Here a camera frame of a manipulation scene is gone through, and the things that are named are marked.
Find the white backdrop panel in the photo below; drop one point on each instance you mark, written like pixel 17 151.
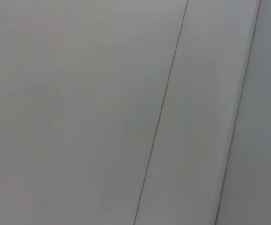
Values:
pixel 200 117
pixel 67 105
pixel 264 140

